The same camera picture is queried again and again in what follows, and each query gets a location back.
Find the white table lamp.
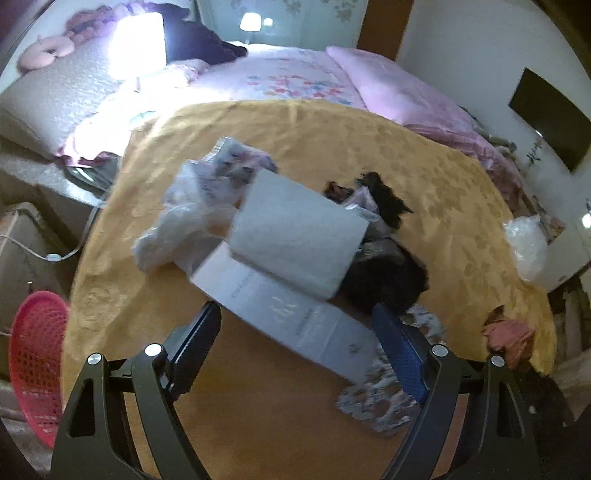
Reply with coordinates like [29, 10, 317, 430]
[108, 11, 167, 90]

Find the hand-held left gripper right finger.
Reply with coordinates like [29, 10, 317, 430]
[372, 302, 544, 480]

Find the beige stuffed toy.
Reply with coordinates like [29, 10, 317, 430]
[480, 131, 515, 154]

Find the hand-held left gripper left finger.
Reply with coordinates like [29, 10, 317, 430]
[50, 300, 222, 480]

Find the floral bedsheet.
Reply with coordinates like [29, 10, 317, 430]
[58, 44, 370, 167]

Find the brown wooden door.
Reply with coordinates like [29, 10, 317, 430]
[355, 0, 416, 51]

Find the black wall television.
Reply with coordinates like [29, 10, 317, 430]
[508, 67, 591, 174]

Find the dark plush toy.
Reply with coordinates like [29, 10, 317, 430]
[157, 4, 250, 65]

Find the floral printed packet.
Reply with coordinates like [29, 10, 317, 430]
[335, 305, 446, 435]

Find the white charger cable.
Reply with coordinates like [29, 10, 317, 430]
[0, 203, 102, 264]

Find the yellow patterned blanket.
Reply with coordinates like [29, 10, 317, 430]
[62, 99, 557, 480]

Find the pink ring pillow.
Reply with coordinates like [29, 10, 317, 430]
[18, 34, 77, 72]

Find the pink quilt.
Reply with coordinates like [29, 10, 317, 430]
[325, 45, 525, 208]

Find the pink crumpled cloth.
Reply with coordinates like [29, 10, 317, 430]
[482, 307, 536, 370]

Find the white cardboard box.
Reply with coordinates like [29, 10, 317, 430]
[190, 240, 384, 384]

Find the black bag with pink scraps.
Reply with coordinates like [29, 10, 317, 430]
[323, 171, 414, 232]

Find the red plastic basket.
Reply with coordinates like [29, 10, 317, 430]
[8, 291, 70, 448]

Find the small clear plastic bag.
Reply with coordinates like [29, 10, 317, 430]
[502, 215, 550, 282]

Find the flower patterned wardrobe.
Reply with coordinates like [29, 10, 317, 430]
[194, 0, 361, 49]

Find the large black plastic bag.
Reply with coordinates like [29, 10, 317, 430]
[339, 235, 430, 315]

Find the printed plastic packet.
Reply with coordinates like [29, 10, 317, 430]
[203, 137, 280, 185]

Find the pink braided cushion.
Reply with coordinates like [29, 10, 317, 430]
[65, 2, 153, 47]

